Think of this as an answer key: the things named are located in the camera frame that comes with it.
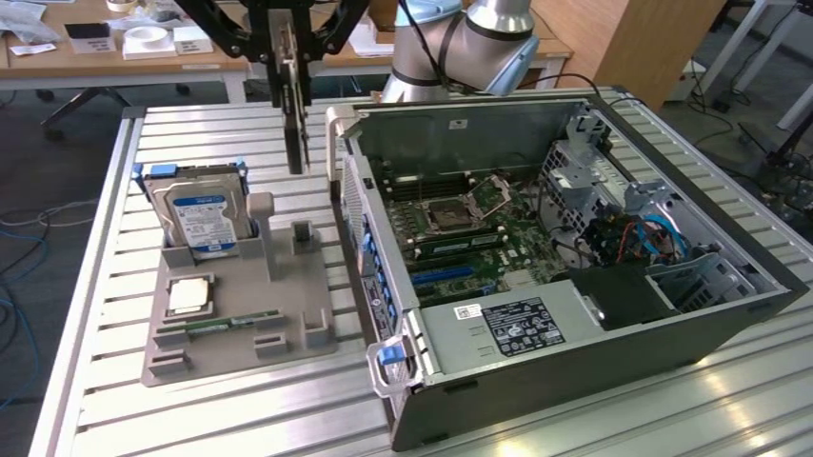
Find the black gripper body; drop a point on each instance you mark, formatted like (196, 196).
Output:
(293, 4)

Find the Nvidia graphics card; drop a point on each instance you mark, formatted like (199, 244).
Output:
(297, 143)

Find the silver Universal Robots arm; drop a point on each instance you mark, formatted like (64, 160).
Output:
(419, 47)

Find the white papers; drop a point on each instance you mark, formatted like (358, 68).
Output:
(374, 45)

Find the white cube box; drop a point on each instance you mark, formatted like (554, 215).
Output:
(187, 46)

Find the crumpled plastic wrap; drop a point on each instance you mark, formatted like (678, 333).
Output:
(152, 19)

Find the wide white tape roll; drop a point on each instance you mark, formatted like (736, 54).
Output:
(144, 34)

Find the white case sticker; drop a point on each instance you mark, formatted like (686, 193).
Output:
(458, 125)

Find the small beige tape roll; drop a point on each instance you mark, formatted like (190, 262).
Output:
(120, 5)

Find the black and white box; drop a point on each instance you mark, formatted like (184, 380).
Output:
(88, 38)

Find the hard disk with blue rails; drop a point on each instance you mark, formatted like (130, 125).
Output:
(196, 224)

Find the black chair base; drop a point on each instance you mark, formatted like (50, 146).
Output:
(70, 107)

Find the CPU socket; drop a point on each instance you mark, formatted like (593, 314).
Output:
(447, 216)

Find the metal socket cover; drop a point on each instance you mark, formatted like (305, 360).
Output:
(489, 195)

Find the paper tag with red print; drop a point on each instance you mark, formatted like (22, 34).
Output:
(32, 49)

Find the green RAM stick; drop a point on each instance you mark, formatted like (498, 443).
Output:
(457, 244)
(216, 323)

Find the clear plastic bag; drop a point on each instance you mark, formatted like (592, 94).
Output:
(22, 21)

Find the grey parts rack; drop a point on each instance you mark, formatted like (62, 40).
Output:
(242, 295)

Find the CPU chip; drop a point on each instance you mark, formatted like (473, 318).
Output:
(187, 295)

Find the blue expansion slot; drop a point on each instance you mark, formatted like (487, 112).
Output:
(445, 275)

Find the silver disk bay cage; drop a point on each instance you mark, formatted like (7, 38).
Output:
(572, 190)

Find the green Dell motherboard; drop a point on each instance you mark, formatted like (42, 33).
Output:
(514, 247)

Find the wooden cabinet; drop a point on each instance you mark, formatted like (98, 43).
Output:
(636, 47)

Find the black disk connector block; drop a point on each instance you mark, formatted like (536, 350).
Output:
(606, 240)

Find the blue case latch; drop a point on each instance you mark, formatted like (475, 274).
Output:
(389, 357)

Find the grey power supply unit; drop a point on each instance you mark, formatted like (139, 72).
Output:
(457, 343)

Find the small white floor box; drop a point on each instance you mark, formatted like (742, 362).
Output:
(689, 83)

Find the grey disk bay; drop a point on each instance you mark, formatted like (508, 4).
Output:
(712, 281)

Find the black tripod stand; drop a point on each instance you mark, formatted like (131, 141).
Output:
(788, 157)

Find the black open PC case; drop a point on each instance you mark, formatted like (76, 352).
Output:
(572, 395)

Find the white desk frame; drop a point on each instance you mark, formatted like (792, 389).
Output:
(730, 47)

